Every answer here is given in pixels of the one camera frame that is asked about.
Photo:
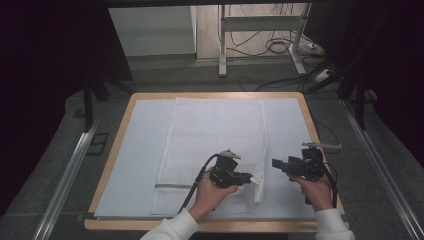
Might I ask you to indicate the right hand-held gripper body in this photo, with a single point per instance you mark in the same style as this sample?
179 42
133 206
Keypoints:
308 165

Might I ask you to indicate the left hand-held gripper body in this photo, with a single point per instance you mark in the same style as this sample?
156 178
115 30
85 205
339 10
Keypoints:
225 171

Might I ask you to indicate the white mesh laundry bag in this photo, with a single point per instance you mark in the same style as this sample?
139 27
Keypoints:
213 133

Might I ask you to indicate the person's right hand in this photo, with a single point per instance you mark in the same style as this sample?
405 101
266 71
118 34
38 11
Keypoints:
315 193

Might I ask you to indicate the person's left hand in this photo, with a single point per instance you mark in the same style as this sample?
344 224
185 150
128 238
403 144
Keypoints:
208 198

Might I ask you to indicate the black metal stand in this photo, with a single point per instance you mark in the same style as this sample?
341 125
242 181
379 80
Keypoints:
359 106
88 106

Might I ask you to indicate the white table cover sheet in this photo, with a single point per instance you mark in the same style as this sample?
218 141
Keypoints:
146 140

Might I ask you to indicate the white power strip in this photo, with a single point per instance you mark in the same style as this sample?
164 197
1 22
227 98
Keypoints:
322 75

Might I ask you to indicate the dark curtain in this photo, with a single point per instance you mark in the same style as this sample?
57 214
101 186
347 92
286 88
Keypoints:
396 66
43 83

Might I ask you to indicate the white cabinet panel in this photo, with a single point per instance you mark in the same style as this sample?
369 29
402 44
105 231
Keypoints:
153 30

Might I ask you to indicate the aluminium floor rail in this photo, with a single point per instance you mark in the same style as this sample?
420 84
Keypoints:
383 173
63 186

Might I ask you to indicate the white metal desk frame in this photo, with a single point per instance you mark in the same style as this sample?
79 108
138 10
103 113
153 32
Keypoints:
260 23

